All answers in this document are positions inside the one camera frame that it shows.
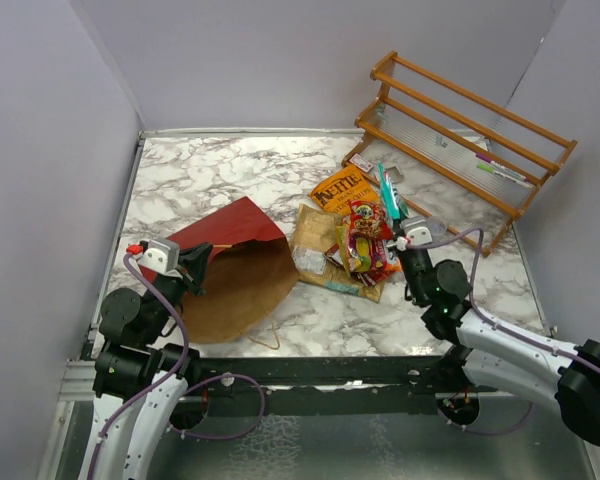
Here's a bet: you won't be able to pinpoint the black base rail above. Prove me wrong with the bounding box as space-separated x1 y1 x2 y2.
195 355 490 416

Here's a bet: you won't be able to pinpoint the small white red card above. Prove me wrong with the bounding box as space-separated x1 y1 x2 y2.
349 154 374 173

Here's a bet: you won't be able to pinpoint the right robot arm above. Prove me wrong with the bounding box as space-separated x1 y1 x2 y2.
396 248 600 447

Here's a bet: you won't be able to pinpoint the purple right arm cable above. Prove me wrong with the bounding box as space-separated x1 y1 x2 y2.
404 227 600 389

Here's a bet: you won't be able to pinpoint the red nut mix bag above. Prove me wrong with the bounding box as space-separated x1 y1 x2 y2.
349 200 393 240

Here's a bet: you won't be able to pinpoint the brown red paper bag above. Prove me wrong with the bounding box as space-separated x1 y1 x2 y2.
169 197 299 344

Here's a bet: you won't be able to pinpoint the teal Fox's candy bag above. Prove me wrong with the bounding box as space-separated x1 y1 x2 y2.
376 163 409 221

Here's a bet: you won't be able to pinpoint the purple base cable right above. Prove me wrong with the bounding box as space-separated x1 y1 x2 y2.
437 394 536 436

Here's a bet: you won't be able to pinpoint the small grey tray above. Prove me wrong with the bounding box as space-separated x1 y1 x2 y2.
384 165 404 184

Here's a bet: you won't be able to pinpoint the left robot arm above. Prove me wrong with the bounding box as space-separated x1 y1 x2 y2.
79 239 213 479

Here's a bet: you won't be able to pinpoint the orange Kettle chips bag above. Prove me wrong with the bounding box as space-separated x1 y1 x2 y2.
309 165 379 215

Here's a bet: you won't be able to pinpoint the wooden orange shelf rack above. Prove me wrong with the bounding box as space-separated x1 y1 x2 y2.
342 51 578 255

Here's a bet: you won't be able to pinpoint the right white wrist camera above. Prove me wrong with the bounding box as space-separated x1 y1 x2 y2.
395 217 433 251

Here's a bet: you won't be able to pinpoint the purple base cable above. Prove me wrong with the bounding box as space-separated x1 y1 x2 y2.
162 372 265 441
437 394 536 436

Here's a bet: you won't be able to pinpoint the markers on shelf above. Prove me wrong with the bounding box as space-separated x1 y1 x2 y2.
476 154 532 188

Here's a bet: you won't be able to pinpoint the orange Fox's fruits candy bag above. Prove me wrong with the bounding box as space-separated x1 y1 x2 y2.
335 226 402 275

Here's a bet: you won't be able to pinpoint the small clear plastic cup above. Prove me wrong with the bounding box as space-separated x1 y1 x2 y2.
426 216 447 239

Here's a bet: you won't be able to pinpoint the gold snack bag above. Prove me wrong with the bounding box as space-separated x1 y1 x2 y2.
289 204 384 303

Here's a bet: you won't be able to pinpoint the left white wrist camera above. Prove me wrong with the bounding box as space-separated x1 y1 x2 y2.
125 238 182 279

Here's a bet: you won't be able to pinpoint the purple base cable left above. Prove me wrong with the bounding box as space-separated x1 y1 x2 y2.
162 372 265 441

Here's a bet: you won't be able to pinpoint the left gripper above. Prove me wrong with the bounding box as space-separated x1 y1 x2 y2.
143 240 212 342

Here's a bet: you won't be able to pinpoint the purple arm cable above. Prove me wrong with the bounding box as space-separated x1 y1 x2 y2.
404 227 600 389
82 252 191 480

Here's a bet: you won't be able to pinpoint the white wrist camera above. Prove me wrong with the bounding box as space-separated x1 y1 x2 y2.
395 217 433 251
125 238 182 279

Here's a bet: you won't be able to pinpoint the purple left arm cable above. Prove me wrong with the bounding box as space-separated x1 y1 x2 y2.
82 252 191 480

